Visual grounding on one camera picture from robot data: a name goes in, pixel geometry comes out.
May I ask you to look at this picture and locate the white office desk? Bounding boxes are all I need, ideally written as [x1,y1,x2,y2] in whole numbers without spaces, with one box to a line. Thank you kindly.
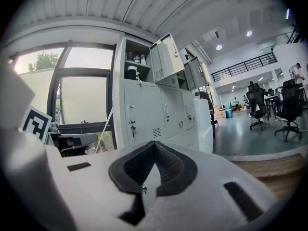
[263,94,283,120]

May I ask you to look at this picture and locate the brown jacket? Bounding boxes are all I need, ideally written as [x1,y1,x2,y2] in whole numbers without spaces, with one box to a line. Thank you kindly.
[199,91,218,129]

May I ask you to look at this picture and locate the black framed window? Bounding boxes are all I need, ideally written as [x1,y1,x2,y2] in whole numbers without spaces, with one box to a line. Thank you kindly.
[9,39,118,151]

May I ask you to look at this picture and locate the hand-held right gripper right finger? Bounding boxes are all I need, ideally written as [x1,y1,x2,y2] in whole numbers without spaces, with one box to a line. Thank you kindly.
[144,141,277,231]

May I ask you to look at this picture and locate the black balcony railing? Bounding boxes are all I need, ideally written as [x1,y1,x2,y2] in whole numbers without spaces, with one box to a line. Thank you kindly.
[211,52,279,83]

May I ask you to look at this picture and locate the grey metal cabinet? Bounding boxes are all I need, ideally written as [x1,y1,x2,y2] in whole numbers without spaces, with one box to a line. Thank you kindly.
[113,32,210,152]

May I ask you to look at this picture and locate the wooden steps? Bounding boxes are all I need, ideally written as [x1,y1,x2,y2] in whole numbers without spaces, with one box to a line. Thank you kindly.
[231,153,308,201]

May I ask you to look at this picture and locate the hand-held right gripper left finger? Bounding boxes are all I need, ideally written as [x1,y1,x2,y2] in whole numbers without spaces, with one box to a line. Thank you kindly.
[45,141,157,231]

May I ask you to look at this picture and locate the cardboard box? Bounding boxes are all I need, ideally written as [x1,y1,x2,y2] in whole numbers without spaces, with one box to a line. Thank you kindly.
[213,105,227,120]

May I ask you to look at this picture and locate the white equipment housing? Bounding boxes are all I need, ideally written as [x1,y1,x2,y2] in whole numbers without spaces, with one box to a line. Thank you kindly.
[193,99,215,154]

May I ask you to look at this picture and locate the black bottle with white lid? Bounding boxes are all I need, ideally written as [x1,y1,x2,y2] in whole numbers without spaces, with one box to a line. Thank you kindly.
[127,65,143,84]

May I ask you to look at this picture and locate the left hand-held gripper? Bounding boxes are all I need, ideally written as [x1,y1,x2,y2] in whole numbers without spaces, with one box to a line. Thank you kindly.
[21,105,97,157]

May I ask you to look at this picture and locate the white cord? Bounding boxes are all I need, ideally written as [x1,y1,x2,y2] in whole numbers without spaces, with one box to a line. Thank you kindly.
[94,106,114,154]

